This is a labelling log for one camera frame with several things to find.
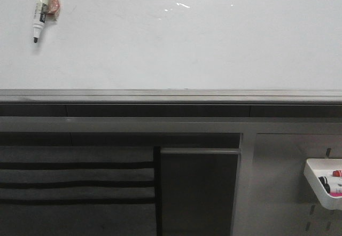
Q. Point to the red magnet in clear tape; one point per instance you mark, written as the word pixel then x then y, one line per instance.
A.
pixel 53 10

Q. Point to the white glossy whiteboard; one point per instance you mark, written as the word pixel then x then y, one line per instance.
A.
pixel 207 51

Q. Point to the white black-tipped whiteboard marker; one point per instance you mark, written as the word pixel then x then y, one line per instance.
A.
pixel 41 10

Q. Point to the grey perforated pegboard panel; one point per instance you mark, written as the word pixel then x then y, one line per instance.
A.
pixel 282 202

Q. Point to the grey fabric pocket organizer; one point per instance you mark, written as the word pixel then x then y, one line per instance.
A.
pixel 50 190

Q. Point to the black capped white marker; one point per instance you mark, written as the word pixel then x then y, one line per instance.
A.
pixel 330 180

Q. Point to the white plastic marker tray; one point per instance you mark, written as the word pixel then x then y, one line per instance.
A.
pixel 315 168

